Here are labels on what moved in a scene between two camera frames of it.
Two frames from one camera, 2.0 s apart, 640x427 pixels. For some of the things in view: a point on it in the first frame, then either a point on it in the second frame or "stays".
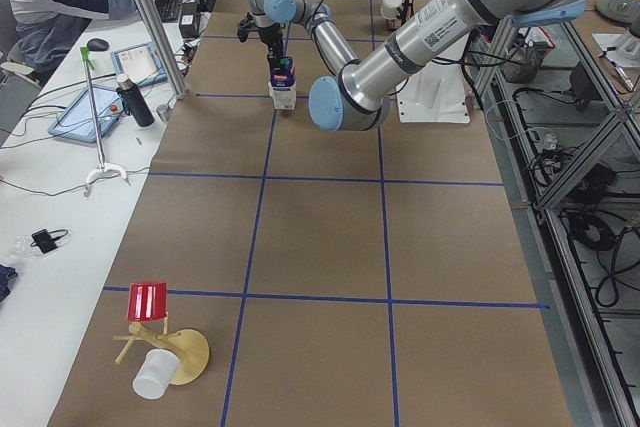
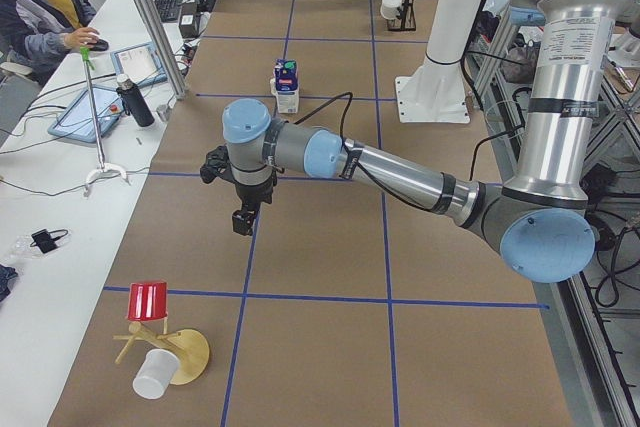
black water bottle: [134, 100] stays
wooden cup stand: [190, 345] stays
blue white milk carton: [283, 84] stays
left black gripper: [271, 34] -> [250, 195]
